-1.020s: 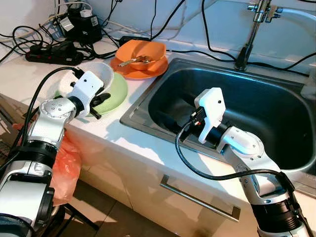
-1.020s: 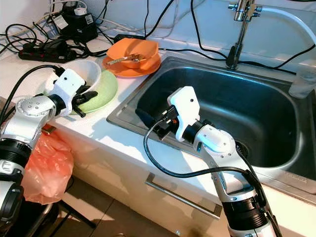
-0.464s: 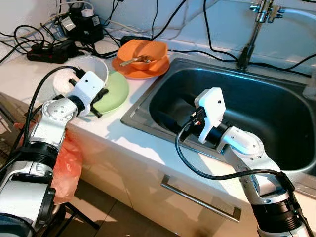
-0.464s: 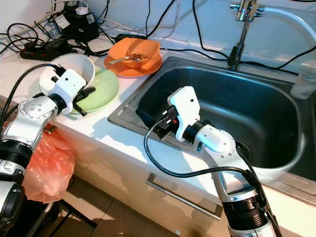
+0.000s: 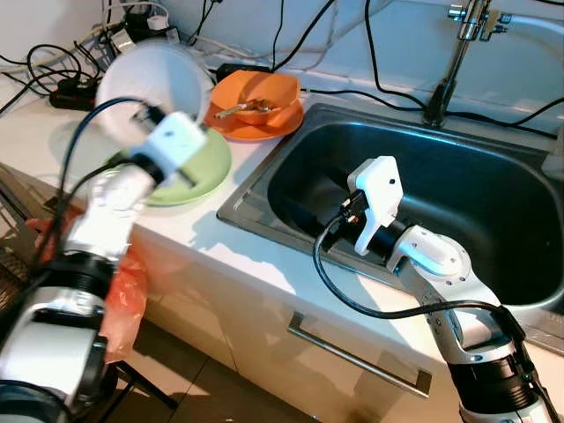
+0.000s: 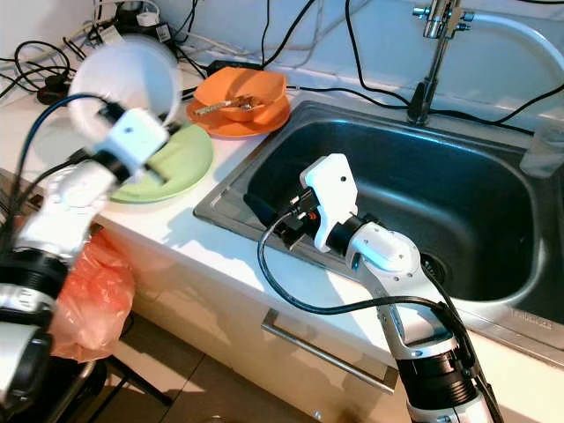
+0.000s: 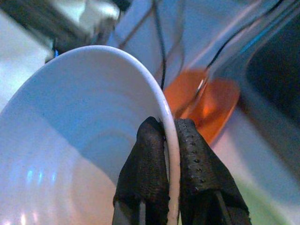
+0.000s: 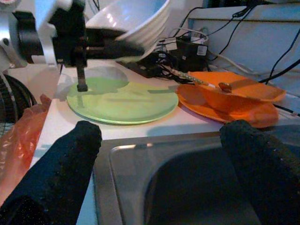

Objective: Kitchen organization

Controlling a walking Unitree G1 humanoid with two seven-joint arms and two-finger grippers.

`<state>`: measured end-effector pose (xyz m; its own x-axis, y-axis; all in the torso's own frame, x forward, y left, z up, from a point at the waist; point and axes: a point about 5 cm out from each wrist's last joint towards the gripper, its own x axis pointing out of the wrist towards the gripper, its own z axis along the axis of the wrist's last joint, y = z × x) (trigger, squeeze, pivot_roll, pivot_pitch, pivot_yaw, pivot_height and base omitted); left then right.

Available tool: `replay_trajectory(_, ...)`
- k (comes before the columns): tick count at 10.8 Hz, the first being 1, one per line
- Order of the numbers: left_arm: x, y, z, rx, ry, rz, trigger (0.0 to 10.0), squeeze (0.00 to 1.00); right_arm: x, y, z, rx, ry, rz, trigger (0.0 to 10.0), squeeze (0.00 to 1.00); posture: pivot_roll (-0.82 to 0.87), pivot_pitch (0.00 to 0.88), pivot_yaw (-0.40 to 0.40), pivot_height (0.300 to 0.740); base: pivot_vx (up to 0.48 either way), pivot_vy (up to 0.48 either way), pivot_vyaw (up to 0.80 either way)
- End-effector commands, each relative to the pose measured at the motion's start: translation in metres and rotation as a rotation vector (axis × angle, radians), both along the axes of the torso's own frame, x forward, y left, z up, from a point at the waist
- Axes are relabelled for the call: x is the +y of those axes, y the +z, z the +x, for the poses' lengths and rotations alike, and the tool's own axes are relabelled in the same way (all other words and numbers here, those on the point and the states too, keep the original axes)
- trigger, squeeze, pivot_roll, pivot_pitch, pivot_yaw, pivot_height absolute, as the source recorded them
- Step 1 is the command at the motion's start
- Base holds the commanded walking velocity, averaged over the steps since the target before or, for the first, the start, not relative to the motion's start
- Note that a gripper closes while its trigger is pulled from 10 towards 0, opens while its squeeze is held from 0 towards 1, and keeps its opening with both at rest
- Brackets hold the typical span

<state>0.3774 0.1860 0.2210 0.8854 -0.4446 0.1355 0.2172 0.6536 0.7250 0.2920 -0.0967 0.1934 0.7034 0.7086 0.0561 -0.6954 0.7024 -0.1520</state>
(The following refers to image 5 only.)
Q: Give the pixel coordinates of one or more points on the white bowl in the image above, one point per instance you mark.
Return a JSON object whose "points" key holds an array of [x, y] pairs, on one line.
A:
{"points": [[150, 75]]}

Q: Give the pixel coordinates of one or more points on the green plate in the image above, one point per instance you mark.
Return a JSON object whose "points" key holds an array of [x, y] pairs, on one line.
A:
{"points": [[207, 167]]}

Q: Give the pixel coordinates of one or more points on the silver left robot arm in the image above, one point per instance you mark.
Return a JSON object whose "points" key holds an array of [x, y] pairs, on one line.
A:
{"points": [[101, 211]]}

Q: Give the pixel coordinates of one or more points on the stainless steel kitchen sink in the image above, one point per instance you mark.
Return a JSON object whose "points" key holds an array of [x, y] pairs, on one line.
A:
{"points": [[476, 194]]}

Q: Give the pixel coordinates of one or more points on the white kitchen cabinet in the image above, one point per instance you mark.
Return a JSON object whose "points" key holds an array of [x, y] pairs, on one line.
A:
{"points": [[264, 352]]}

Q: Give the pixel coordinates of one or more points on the black power strip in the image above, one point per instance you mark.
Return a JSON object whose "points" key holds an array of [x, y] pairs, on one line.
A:
{"points": [[70, 92]]}

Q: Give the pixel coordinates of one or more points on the black power adapter block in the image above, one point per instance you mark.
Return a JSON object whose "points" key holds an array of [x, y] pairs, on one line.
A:
{"points": [[145, 26]]}

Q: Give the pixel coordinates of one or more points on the slim patterned utensil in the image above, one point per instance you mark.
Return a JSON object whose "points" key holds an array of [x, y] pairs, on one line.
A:
{"points": [[245, 108]]}

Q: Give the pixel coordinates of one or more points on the orange plate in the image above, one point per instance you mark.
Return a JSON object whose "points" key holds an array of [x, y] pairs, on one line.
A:
{"points": [[247, 134]]}

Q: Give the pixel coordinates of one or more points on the flat black power brick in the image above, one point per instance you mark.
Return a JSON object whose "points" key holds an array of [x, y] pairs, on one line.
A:
{"points": [[240, 69]]}

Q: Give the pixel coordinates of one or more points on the orange bowl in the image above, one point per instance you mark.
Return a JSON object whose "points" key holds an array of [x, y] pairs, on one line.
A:
{"points": [[264, 85]]}

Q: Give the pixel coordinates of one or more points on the metal sink faucet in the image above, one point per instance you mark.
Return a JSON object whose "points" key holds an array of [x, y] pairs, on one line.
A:
{"points": [[449, 70]]}

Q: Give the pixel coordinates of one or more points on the red plastic bag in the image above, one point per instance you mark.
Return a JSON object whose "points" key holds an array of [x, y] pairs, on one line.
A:
{"points": [[128, 300]]}

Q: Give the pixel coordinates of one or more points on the black stand leg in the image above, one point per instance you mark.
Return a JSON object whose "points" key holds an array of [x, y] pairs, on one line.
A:
{"points": [[145, 385]]}

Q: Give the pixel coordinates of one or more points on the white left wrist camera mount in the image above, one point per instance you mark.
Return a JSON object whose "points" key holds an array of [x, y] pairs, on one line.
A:
{"points": [[176, 141]]}

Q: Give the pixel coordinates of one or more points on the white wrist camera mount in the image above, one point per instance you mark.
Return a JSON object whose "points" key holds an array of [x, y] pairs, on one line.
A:
{"points": [[379, 189], [176, 141]]}

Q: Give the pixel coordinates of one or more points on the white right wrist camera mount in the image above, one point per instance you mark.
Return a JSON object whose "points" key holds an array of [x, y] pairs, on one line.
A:
{"points": [[379, 189]]}

